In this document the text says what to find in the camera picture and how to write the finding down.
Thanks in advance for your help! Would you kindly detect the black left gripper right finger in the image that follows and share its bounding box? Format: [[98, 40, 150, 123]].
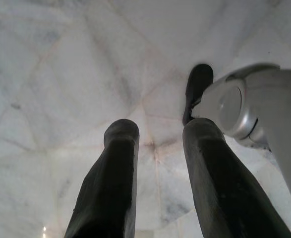
[[182, 117, 291, 238]]

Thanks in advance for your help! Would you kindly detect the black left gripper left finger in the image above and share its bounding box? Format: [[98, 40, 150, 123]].
[[65, 119, 140, 238]]

